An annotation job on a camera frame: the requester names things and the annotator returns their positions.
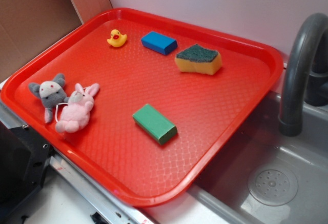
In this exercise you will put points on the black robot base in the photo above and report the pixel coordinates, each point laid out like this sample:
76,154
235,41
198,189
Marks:
25,156

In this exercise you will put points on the green rectangular block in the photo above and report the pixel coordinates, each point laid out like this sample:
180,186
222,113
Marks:
155,124

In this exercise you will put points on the blue rectangular block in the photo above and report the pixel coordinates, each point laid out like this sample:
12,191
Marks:
159,43

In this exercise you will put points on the yellow green scrub sponge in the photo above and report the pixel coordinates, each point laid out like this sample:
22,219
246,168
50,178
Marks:
197,59

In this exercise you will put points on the red plastic tray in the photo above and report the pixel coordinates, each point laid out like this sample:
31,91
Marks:
112,148

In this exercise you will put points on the yellow rubber duck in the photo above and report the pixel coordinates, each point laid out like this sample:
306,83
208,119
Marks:
117,39

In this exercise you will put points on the pink plush bunny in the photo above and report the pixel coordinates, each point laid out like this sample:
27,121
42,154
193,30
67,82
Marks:
75,114

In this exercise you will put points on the grey plush elephant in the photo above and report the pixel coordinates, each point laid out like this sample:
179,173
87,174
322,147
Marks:
51,94

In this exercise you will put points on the grey plastic sink basin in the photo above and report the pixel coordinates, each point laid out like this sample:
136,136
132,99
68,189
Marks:
262,176

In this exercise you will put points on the grey toy faucet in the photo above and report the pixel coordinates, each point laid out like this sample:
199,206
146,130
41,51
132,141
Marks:
305,78

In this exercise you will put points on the brown cardboard panel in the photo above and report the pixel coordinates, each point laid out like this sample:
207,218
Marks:
28,27

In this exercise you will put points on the silver metal rail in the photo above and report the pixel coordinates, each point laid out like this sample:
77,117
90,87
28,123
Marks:
107,209

